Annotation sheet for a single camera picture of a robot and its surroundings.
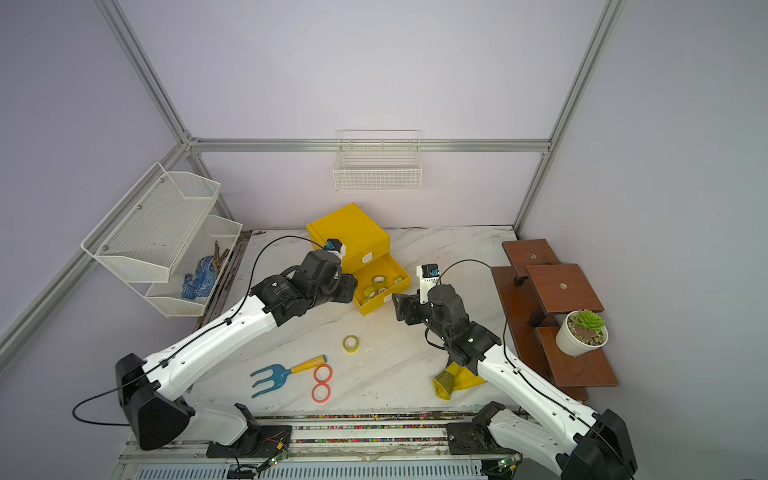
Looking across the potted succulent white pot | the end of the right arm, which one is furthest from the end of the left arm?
the potted succulent white pot

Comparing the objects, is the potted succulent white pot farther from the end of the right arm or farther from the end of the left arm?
the end of the left arm

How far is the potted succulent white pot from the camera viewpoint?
26.5 inches
